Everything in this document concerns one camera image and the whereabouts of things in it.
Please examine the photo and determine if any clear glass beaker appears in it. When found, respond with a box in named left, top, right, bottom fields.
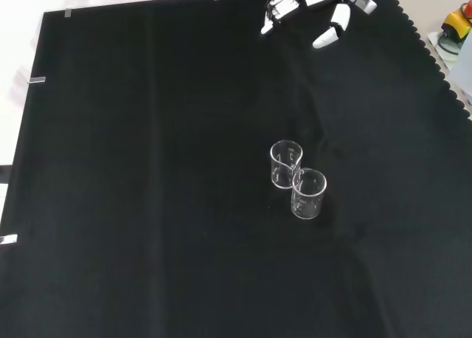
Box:
left=291, top=168, right=328, bottom=220
left=268, top=139, right=304, bottom=190

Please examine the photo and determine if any black bench cloth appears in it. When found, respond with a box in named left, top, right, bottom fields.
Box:
left=0, top=0, right=472, bottom=338

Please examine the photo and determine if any dark cable loop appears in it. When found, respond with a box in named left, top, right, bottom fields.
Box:
left=437, top=31, right=460, bottom=57

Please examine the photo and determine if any yellow stop button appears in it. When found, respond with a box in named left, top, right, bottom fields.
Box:
left=441, top=0, right=472, bottom=44

